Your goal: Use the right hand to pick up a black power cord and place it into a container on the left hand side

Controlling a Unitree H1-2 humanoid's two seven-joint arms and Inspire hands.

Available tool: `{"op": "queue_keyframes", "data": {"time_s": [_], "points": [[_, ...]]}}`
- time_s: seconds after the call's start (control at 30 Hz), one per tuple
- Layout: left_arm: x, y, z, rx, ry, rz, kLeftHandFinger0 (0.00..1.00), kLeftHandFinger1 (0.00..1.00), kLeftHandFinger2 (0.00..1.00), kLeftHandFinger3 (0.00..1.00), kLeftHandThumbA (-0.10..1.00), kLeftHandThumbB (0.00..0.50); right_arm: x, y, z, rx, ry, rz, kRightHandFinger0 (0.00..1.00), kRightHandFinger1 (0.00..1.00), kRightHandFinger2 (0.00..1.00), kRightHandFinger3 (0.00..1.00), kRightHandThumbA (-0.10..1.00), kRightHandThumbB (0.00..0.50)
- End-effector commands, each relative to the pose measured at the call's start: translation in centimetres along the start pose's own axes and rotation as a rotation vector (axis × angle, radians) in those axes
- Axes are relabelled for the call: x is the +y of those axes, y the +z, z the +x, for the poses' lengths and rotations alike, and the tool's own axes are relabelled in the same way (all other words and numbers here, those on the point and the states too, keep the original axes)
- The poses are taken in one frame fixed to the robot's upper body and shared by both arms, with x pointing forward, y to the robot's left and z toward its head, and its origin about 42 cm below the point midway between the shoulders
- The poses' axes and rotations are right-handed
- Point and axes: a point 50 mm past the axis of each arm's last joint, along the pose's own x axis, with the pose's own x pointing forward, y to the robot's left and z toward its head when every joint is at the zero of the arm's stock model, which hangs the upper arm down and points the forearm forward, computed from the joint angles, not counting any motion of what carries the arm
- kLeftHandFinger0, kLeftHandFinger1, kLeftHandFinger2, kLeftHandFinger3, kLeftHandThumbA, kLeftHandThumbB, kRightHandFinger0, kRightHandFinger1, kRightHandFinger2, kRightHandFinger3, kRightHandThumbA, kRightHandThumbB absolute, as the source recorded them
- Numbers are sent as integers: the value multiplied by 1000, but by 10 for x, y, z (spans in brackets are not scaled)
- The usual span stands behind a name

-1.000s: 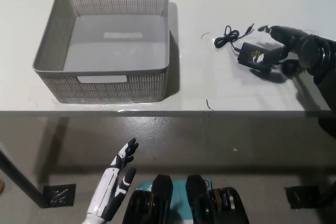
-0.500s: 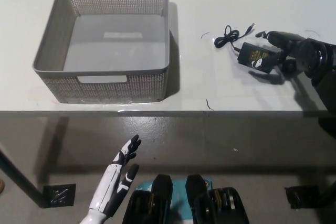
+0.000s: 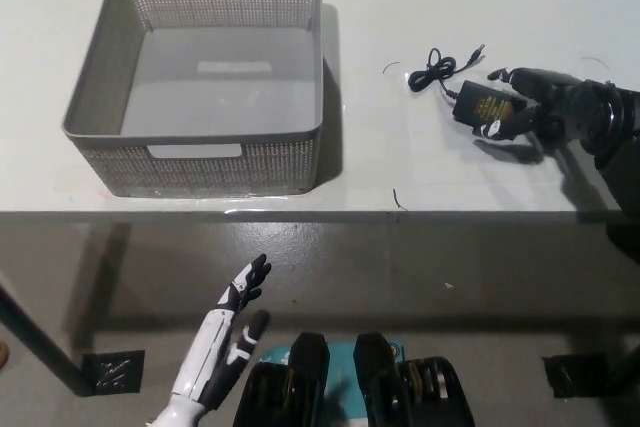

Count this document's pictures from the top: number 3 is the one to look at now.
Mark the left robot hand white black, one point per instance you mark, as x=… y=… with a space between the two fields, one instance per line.
x=215 y=352

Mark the grey perforated plastic basket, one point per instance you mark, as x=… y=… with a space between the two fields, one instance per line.
x=210 y=172

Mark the robot body black teal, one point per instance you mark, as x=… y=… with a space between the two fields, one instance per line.
x=310 y=387

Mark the right robot hand black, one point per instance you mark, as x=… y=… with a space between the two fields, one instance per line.
x=565 y=102

